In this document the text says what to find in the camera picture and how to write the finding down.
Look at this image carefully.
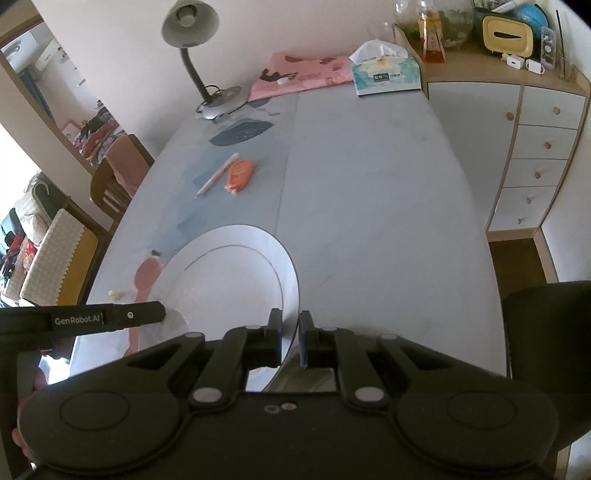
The person's left hand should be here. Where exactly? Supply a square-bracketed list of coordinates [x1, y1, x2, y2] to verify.
[13, 364, 49, 468]

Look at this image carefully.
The wooden chair with pink cushion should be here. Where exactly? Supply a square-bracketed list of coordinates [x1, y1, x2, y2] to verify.
[89, 133, 156, 220]

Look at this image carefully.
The white plate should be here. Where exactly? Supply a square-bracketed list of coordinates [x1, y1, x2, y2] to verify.
[137, 224, 302, 394]

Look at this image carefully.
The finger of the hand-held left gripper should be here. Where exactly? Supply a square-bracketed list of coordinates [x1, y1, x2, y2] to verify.
[102, 301, 166, 331]

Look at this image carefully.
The reed diffuser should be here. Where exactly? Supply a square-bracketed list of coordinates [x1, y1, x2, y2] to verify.
[555, 11, 579, 82]

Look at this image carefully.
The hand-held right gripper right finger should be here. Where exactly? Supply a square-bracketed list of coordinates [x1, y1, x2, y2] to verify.
[298, 311, 457, 409]

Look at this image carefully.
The yellow tissue box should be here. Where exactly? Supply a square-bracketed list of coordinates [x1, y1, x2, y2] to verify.
[482, 15, 533, 56]

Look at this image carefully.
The pile of clothes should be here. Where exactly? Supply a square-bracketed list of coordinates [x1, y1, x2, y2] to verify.
[68, 105, 126, 163]

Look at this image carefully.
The pink printed cloth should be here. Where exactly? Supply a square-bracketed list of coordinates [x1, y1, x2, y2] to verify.
[249, 52, 357, 103]

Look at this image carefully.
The glass fishbowl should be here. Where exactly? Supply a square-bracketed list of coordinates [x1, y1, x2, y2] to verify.
[434, 0, 477, 49]

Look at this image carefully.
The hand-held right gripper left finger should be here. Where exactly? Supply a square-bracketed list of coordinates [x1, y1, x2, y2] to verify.
[124, 308, 283, 409]

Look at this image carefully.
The white water heater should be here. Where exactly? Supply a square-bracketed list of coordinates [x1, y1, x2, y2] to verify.
[4, 33, 52, 71]

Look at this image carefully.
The blue globe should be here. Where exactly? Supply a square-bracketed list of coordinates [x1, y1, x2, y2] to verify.
[512, 3, 551, 34]

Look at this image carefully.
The clear plastic box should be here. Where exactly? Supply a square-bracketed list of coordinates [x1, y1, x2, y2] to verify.
[537, 27, 558, 71]

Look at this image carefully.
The clear glass vessel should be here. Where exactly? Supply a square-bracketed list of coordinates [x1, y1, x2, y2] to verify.
[394, 0, 422, 40]

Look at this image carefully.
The white cabinet with drawers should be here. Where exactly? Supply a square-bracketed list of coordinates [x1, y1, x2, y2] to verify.
[392, 22, 591, 283]

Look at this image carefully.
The grey desk lamp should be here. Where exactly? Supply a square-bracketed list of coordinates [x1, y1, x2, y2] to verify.
[161, 0, 256, 122]

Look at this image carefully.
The chair with patterned cushion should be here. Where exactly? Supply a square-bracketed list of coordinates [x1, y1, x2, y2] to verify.
[18, 208, 112, 308]

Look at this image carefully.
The wooden chair with black seat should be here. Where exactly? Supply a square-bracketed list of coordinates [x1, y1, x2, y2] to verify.
[501, 280, 591, 459]

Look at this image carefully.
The tissue pack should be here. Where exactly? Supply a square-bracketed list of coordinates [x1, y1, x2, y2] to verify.
[349, 40, 424, 97]

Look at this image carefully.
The pink pen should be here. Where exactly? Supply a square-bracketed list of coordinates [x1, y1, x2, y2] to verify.
[197, 152, 239, 197]

